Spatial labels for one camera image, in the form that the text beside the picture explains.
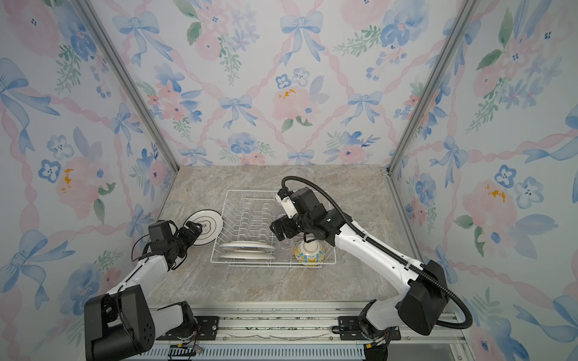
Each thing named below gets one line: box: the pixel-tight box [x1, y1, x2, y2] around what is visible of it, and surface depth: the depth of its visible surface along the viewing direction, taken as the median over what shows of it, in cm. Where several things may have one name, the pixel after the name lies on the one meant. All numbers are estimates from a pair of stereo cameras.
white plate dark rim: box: [182, 209, 225, 246], surface depth 100 cm
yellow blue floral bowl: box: [293, 239, 326, 267], surface depth 87 cm
